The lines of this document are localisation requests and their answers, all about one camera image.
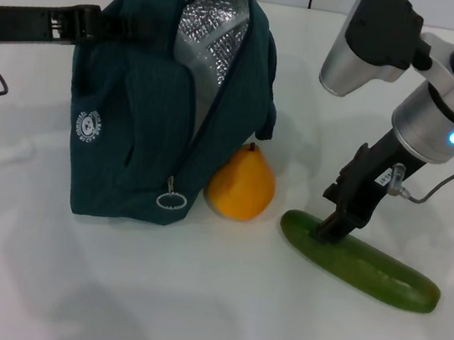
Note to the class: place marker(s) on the orange yellow pear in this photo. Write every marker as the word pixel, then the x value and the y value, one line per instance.
pixel 243 189

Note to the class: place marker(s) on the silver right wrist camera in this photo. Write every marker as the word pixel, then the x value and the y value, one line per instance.
pixel 351 69

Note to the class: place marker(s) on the dark teal insulated lunch bag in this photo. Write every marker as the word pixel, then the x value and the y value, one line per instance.
pixel 132 123

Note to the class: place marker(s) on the green cucumber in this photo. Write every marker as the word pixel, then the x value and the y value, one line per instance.
pixel 373 271

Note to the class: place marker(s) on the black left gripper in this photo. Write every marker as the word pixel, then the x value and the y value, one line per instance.
pixel 19 24

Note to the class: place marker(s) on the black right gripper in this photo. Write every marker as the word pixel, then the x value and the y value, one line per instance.
pixel 364 185

